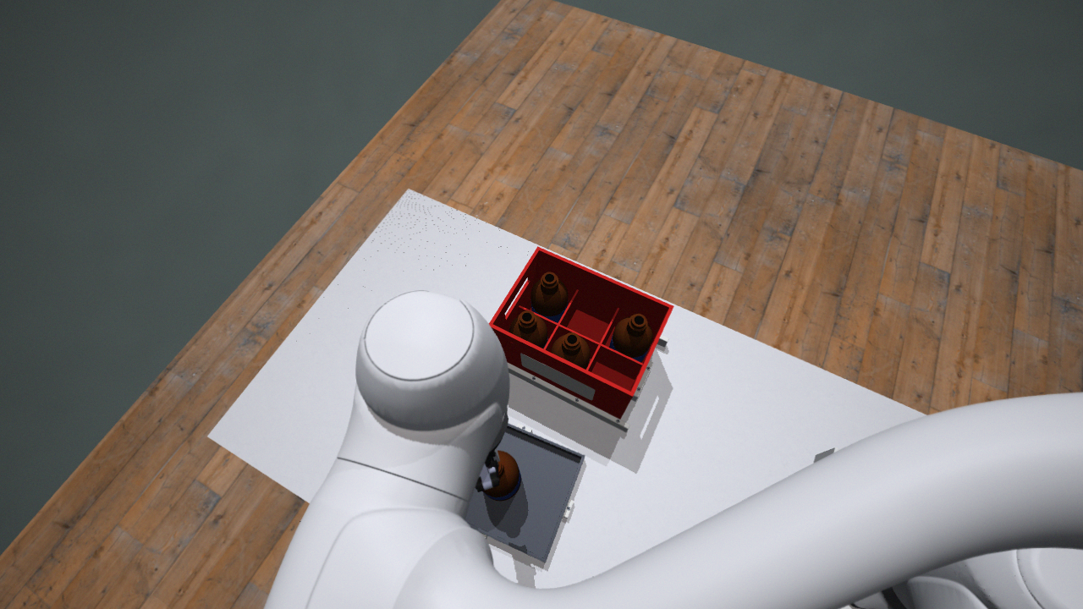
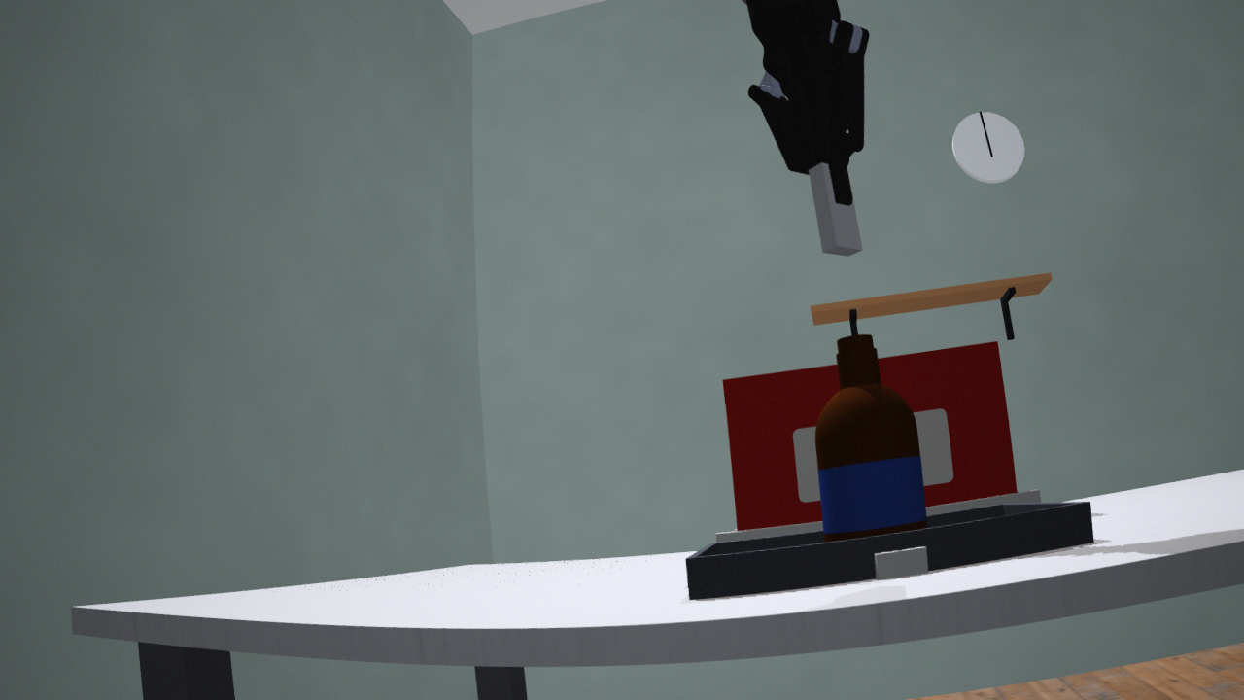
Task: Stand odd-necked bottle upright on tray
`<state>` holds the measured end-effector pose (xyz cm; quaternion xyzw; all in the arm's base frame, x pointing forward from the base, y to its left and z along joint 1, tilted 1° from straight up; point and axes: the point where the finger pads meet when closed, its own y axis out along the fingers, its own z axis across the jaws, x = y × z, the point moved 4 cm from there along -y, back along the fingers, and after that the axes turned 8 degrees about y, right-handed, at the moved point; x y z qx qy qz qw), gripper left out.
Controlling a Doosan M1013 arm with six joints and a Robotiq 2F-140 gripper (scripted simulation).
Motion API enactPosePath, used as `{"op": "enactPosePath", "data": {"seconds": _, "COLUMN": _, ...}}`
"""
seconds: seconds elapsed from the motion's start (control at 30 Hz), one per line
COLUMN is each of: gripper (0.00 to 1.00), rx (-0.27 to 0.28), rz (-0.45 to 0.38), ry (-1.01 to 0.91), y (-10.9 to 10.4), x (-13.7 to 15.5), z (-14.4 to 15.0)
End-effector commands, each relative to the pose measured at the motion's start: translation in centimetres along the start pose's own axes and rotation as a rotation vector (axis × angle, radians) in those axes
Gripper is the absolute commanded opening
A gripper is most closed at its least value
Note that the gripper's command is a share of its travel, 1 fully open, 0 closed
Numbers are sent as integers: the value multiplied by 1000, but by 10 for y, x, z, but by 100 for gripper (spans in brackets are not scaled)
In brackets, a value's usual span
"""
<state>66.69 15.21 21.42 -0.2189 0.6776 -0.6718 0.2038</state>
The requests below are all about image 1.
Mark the brown glass bottle with blue label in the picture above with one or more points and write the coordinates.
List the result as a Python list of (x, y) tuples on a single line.
[(509, 476)]

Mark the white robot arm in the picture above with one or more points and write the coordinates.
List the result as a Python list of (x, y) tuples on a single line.
[(387, 530)]

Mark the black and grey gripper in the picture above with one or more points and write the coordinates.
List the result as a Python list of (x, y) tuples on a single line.
[(489, 477)]

